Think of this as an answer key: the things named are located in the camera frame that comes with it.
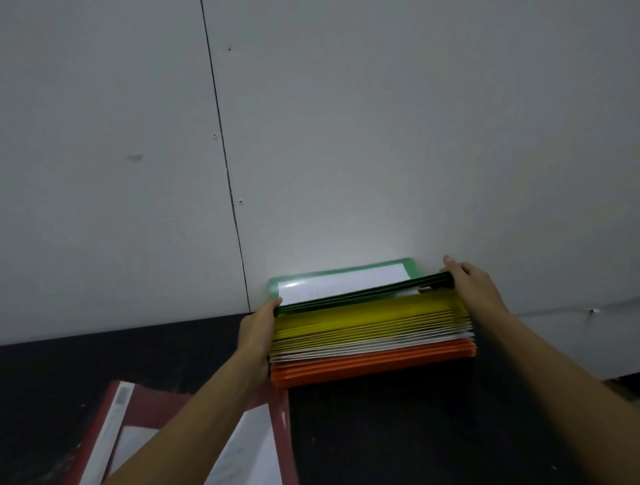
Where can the person's right hand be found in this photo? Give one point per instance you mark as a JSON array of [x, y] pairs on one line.
[[480, 295]]

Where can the person's left hand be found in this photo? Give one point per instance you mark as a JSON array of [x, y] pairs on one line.
[[255, 335]]

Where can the person's right fingers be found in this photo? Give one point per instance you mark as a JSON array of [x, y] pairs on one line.
[[452, 265]]

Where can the person's left thumb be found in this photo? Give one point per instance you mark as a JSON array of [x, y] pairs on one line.
[[272, 305]]

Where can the stack of yellow white orange folders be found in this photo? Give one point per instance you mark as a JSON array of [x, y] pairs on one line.
[[370, 339]]

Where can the person's right forearm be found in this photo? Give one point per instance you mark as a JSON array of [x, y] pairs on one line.
[[560, 389]]

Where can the person's left forearm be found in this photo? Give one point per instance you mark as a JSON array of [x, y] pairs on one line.
[[200, 424]]

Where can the green clear folder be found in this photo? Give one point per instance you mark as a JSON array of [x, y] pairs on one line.
[[274, 287]]

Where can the red file folder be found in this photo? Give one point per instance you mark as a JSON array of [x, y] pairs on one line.
[[287, 434]]

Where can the white printed paper sheet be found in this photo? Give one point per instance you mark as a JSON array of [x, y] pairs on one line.
[[250, 449]]

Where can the red folder with white spine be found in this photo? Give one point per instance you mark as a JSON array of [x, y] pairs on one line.
[[145, 407]]

